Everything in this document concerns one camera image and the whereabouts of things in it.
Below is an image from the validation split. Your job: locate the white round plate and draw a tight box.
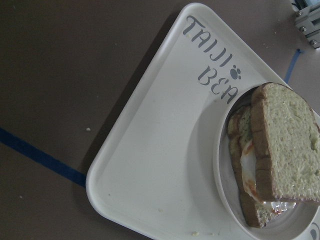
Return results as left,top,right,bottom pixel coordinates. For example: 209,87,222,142
212,85,320,240

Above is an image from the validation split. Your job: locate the white bear tray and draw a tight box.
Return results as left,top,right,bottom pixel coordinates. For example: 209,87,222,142
86,3,282,240

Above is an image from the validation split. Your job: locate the fried egg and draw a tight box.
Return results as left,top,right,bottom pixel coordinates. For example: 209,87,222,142
240,139,296,216

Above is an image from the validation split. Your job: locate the aluminium frame post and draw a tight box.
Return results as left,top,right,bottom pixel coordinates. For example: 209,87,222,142
289,0,320,49

